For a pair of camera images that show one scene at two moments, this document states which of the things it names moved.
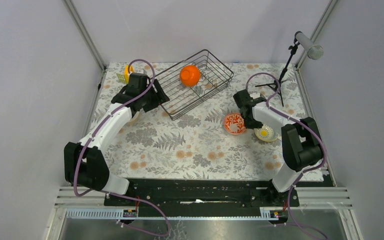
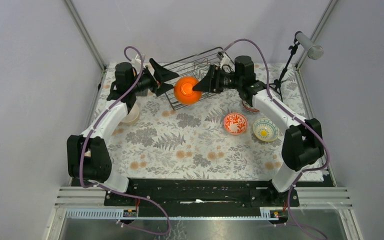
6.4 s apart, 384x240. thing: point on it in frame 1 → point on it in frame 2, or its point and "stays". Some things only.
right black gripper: x=249 y=125 → x=211 y=83
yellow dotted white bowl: x=266 y=133 stays
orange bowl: x=189 y=75 → x=183 y=91
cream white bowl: x=134 y=117 stays
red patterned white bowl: x=234 y=124 stays
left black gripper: x=160 y=97 → x=161 y=74
